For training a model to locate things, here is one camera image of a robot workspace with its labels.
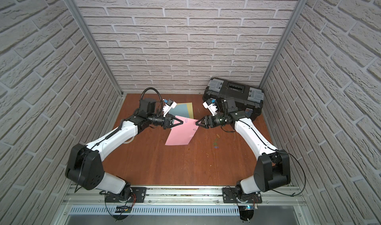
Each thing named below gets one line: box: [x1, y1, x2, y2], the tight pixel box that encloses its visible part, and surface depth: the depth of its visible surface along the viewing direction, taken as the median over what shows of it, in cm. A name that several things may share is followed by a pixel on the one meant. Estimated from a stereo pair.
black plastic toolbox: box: [202, 77, 265, 120], surface depth 99 cm
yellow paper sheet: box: [181, 102, 194, 119], surface depth 112 cm
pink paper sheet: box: [164, 114, 199, 146], surface depth 77 cm
